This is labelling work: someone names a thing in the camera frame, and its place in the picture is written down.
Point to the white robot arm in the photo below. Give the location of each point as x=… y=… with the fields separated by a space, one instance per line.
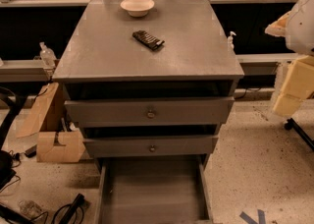
x=297 y=28

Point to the white pump bottle right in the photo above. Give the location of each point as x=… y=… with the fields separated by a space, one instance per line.
x=230 y=39

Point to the black stand leg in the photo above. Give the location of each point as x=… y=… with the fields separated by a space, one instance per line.
x=291 y=124

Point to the clear sanitizer bottle left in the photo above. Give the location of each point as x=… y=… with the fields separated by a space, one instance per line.
x=47 y=55

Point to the grey bottom drawer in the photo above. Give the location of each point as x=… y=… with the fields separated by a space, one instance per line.
x=153 y=190

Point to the dark chocolate rxbar wrapper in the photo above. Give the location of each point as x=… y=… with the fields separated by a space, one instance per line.
x=148 y=40

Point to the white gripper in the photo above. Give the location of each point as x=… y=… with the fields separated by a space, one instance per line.
x=302 y=27

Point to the grey top drawer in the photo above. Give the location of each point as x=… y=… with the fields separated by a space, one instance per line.
x=149 y=112

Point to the black power strip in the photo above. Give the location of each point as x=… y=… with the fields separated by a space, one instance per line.
x=72 y=209

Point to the grey drawer cabinet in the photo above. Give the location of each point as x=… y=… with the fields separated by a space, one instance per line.
x=104 y=62

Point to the grey middle drawer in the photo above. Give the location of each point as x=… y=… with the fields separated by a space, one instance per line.
x=122 y=147

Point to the grey drawer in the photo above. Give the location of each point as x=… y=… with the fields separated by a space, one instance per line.
x=122 y=147
x=153 y=190
x=149 y=112

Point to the white bowl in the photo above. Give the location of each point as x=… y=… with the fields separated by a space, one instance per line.
x=137 y=8

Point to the brown cardboard box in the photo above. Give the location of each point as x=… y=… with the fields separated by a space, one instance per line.
x=44 y=122

